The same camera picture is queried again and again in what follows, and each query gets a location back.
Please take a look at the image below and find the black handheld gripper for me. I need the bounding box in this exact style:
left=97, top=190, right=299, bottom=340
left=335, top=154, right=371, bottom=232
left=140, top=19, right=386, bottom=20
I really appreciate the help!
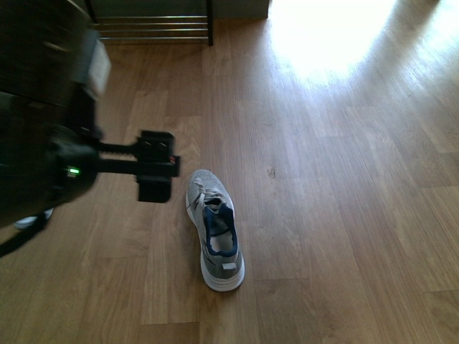
left=1, top=1, right=180, bottom=226

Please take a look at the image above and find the grey knit sneaker navy collar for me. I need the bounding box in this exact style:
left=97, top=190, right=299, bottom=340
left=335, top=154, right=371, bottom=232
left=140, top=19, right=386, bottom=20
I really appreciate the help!
left=186, top=169, right=245, bottom=292

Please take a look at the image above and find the black metal shoe rack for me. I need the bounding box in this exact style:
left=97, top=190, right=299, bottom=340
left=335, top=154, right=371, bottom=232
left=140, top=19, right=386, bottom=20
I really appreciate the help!
left=83, top=1, right=214, bottom=46

